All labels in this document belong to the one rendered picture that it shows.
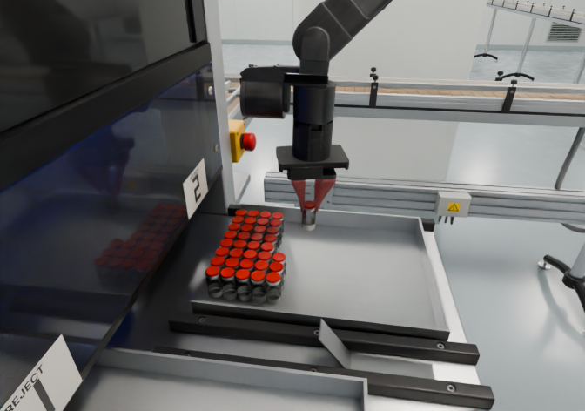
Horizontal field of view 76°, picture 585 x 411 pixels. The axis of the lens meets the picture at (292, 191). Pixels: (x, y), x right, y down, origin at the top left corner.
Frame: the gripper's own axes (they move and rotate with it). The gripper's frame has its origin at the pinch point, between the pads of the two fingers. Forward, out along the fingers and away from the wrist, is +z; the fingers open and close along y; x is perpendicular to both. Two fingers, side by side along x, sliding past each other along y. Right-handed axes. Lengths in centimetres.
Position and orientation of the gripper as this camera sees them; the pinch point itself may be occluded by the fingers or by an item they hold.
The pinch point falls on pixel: (309, 205)
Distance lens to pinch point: 60.6
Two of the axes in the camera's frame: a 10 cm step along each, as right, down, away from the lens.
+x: 1.1, 5.0, -8.6
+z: -0.2, 8.7, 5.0
